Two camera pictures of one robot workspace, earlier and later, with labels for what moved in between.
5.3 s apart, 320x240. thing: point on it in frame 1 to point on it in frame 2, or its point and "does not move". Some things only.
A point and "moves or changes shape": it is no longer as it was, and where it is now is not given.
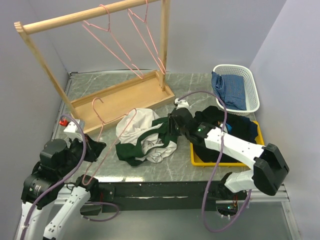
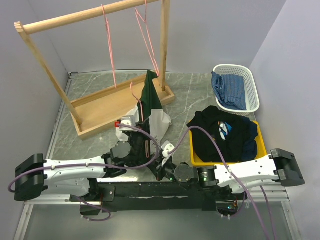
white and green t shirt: [143, 136] moves or changes shape
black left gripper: [93, 149] to [145, 125]
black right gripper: [171, 123] to [159, 169]
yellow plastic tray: [260, 138] does not move
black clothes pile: [243, 127] does not move
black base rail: [178, 196] does not move
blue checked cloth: [230, 88] does not move
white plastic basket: [252, 100] does not move
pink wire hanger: [102, 123] to [147, 146]
